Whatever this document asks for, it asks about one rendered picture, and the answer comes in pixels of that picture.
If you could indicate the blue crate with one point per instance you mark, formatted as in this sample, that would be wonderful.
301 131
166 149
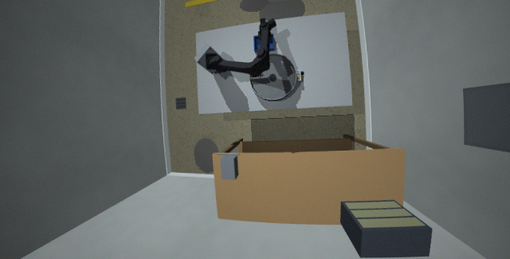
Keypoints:
257 43

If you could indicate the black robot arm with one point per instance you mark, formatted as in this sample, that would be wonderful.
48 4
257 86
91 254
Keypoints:
261 61

